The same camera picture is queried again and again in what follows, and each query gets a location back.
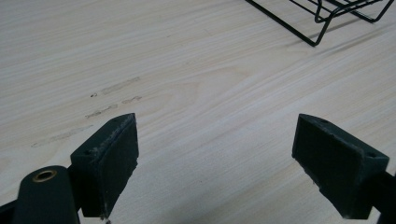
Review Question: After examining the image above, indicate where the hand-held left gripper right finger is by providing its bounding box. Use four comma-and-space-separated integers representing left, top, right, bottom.
291, 113, 390, 220

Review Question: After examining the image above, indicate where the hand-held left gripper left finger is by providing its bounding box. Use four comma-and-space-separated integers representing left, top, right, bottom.
69, 112, 140, 219

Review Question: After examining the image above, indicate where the black wire rack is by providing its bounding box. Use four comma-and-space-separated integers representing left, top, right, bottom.
245, 0, 396, 48

